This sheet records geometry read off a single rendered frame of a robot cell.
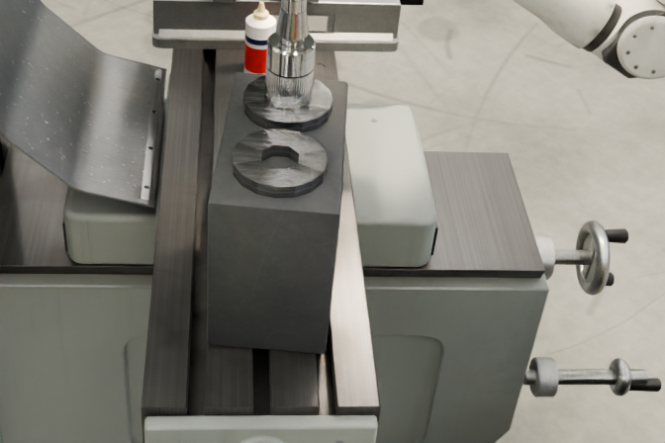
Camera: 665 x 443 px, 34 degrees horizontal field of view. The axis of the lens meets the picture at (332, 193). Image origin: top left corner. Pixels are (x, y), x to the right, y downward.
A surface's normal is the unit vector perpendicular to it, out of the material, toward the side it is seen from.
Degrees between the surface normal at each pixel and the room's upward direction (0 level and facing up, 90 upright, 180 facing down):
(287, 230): 90
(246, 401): 0
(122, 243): 90
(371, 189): 0
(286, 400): 0
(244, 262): 90
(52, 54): 45
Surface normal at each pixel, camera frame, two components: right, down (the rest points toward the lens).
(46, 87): 0.76, -0.54
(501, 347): 0.07, 0.63
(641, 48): -0.15, 0.51
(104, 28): 0.07, -0.77
